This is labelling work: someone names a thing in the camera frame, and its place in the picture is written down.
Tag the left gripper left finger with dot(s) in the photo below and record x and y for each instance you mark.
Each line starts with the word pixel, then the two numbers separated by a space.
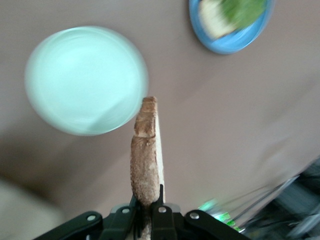
pixel 117 225

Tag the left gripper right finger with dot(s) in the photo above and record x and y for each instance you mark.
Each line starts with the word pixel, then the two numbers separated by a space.
pixel 165 225

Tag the toasted bread slice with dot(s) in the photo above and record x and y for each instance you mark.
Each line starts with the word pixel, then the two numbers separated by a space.
pixel 145 162
pixel 212 20

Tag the green lettuce leaf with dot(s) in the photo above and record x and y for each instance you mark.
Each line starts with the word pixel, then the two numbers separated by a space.
pixel 245 11

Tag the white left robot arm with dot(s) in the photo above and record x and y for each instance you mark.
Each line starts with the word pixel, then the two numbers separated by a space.
pixel 225 217

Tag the mint green round plate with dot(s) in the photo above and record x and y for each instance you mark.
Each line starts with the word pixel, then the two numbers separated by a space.
pixel 85 80

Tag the blue round plate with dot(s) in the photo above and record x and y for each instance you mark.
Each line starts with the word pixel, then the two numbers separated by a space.
pixel 225 46

